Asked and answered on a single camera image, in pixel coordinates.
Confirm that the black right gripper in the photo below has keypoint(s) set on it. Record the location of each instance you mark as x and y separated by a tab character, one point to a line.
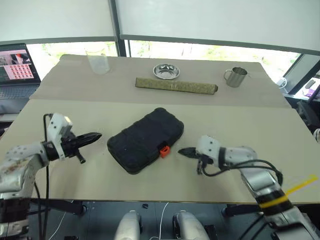
203	161

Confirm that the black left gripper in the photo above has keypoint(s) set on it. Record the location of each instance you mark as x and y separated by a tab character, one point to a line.
70	145

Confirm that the black plastic tool case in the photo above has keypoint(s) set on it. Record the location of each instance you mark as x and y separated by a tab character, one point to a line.
145	137

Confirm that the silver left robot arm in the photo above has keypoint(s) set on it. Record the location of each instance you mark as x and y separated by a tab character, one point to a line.
22	160

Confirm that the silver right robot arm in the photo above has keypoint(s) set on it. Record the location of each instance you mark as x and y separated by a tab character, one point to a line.
260	180

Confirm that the rolled olive green mat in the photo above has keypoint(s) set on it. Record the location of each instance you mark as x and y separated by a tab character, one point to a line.
175	86

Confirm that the white rounded robot leg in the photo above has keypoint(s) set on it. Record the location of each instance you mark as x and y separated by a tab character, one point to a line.
190	225
127	225

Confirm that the clear plastic cup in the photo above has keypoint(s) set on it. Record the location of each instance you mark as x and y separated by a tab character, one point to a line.
98	63

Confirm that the stainless steel bowl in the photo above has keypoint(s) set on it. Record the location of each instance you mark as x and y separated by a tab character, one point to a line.
166	71

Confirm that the stainless steel mug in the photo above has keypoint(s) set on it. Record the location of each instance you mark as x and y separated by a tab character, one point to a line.
236	78

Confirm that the open laptop computer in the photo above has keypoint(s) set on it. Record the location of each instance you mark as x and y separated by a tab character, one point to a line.
15	75

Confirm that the black office chair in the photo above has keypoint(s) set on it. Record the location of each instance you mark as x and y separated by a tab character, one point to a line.
306	113

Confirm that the white roller blind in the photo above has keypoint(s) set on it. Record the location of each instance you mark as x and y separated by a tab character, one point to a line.
55	17
215	20

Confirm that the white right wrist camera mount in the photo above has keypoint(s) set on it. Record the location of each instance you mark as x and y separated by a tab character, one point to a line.
207	146

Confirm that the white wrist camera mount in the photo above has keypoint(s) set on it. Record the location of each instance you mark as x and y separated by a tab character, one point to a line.
207	146
56	127

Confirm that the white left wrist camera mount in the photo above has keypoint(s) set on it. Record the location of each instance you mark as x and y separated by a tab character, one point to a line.
56	127

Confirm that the black table leg bracket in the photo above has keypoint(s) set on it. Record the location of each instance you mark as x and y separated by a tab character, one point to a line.
60	206
242	209

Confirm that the dark window frame post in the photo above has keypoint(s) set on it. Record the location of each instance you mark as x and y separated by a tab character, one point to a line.
120	25

